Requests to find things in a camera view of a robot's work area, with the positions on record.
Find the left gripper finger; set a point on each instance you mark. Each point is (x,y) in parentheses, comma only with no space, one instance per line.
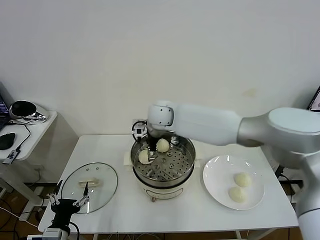
(85,197)
(53,197)

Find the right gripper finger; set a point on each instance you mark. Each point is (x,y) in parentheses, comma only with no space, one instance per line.
(153,157)
(151,147)

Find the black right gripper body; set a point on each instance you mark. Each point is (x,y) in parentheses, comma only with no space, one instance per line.
(152,137)

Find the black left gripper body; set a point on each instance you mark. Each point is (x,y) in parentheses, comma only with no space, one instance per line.
(62,211)

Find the white steamed baozi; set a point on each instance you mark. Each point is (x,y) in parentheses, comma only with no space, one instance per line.
(163,146)
(242,179)
(144,157)
(237,194)

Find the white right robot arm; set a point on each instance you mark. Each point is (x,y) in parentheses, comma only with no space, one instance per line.
(200,125)

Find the steel perforated steamer basket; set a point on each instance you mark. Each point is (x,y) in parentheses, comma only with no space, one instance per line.
(175,170)

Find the cream electric cooker base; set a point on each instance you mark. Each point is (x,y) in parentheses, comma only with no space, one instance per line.
(162,192)

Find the grey usb adapter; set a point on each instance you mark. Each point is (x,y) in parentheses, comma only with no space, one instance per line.
(10,157)

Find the white side table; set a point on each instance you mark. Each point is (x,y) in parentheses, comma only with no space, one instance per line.
(37,135)

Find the white round plate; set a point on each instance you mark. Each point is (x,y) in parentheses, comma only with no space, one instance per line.
(225,165)

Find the black computer mouse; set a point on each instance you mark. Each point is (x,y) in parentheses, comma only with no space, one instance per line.
(6,141)

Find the shiny chrome dome device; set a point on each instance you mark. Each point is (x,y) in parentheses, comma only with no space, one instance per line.
(25,111)

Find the laptop with grey lid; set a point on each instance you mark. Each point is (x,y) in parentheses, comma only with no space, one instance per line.
(2,112)

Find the dark laptop with lit screen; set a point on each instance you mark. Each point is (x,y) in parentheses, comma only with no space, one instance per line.
(315,100)

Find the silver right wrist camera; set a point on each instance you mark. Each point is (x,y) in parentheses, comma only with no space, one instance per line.
(138,131)

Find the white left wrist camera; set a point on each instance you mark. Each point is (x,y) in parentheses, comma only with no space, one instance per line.
(51,235)

